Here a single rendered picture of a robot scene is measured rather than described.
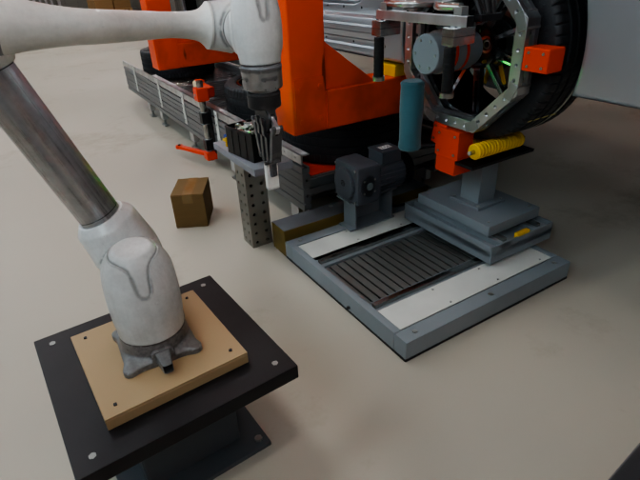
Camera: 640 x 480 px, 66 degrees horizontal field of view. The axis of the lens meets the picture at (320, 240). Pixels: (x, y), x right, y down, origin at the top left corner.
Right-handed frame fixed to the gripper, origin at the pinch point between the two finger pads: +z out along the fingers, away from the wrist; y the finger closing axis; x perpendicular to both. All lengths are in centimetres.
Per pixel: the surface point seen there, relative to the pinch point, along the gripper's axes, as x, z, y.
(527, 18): 87, -27, -3
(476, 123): 86, 7, -17
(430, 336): 45, 63, 12
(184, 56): 53, 9, -264
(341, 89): 65, 1, -72
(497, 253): 92, 56, -5
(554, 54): 89, -18, 6
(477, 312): 66, 63, 11
